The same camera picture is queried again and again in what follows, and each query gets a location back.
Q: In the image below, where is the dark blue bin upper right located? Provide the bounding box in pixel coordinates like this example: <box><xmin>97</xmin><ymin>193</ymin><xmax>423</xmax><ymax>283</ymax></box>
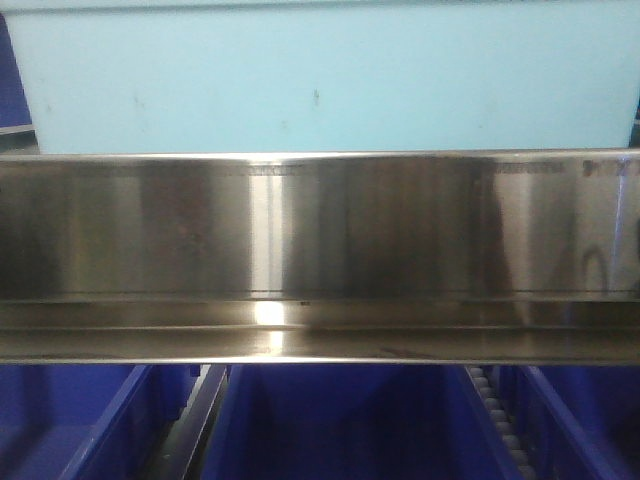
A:
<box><xmin>629</xmin><ymin>104</ymin><xmax>640</xmax><ymax>148</ymax></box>

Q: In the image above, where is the white roller track lower right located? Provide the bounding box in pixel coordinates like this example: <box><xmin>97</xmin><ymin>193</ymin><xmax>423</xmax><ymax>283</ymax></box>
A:
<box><xmin>465</xmin><ymin>365</ymin><xmax>537</xmax><ymax>479</ymax></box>

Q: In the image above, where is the dark blue bin lower left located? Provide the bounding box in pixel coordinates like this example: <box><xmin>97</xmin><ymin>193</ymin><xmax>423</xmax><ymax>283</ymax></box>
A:
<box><xmin>1</xmin><ymin>365</ymin><xmax>201</xmax><ymax>479</ymax></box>

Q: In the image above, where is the dark blue bin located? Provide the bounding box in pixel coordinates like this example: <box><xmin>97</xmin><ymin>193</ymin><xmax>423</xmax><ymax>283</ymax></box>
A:
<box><xmin>490</xmin><ymin>366</ymin><xmax>639</xmax><ymax>479</ymax></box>
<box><xmin>0</xmin><ymin>17</ymin><xmax>34</xmax><ymax>132</ymax></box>
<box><xmin>1</xmin><ymin>365</ymin><xmax>201</xmax><ymax>479</ymax></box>
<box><xmin>202</xmin><ymin>364</ymin><xmax>521</xmax><ymax>479</ymax></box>
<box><xmin>629</xmin><ymin>104</ymin><xmax>640</xmax><ymax>148</ymax></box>

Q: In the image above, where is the dark blue bin lower right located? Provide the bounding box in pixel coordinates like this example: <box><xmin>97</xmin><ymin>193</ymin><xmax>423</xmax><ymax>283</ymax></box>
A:
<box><xmin>490</xmin><ymin>366</ymin><xmax>639</xmax><ymax>479</ymax></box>

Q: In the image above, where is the light blue plastic bin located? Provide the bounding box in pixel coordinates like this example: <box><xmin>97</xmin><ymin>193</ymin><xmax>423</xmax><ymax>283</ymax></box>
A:
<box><xmin>1</xmin><ymin>1</ymin><xmax>639</xmax><ymax>153</ymax></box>

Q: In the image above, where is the grey metal divider rail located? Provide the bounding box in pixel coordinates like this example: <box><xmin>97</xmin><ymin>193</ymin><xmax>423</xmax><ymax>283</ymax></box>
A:
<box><xmin>139</xmin><ymin>365</ymin><xmax>228</xmax><ymax>479</ymax></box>

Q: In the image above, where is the dark blue bin lower middle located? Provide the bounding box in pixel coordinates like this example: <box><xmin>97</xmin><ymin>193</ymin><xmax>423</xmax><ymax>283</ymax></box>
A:
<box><xmin>202</xmin><ymin>364</ymin><xmax>521</xmax><ymax>479</ymax></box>

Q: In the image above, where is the stainless steel shelf front rail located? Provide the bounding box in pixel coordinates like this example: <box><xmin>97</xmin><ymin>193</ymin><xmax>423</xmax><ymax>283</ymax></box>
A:
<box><xmin>1</xmin><ymin>149</ymin><xmax>639</xmax><ymax>365</ymax></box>

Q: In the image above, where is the dark blue bin upper left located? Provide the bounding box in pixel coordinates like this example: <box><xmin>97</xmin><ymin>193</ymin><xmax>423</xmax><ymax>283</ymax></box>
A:
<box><xmin>0</xmin><ymin>17</ymin><xmax>34</xmax><ymax>132</ymax></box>

